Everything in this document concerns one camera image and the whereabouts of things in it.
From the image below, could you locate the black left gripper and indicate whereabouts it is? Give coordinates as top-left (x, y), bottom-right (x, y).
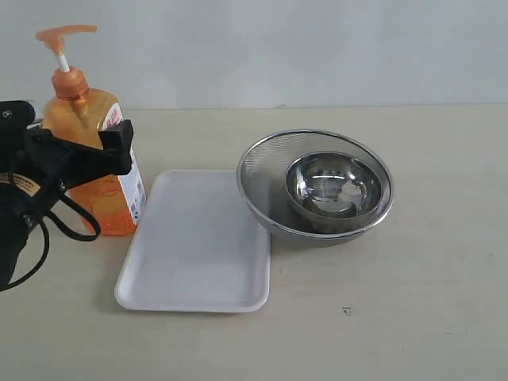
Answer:
top-left (1, 100), bottom-right (134, 222)

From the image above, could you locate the orange pump soap bottle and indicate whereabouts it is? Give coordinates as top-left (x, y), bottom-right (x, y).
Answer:
top-left (36, 25), bottom-right (146, 236)

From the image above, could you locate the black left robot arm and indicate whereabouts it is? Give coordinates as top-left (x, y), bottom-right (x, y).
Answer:
top-left (1, 100), bottom-right (134, 291)

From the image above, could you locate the small stainless steel bowl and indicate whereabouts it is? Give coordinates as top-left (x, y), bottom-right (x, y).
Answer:
top-left (284, 151), bottom-right (383, 222)

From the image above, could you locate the white rectangular foam tray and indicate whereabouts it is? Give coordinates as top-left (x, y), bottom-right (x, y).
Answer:
top-left (114, 170), bottom-right (271, 314)

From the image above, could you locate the steel mesh strainer basket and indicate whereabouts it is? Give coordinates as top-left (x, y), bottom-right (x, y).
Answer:
top-left (237, 129), bottom-right (394, 247)

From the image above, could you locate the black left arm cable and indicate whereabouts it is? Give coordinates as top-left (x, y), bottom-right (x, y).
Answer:
top-left (0, 196), bottom-right (102, 293)

